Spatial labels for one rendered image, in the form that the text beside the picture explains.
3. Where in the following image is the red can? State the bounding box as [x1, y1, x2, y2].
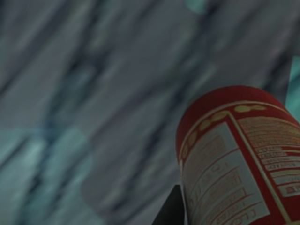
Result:
[175, 85, 300, 225]

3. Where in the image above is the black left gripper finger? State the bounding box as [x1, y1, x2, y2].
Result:
[151, 184, 188, 225]

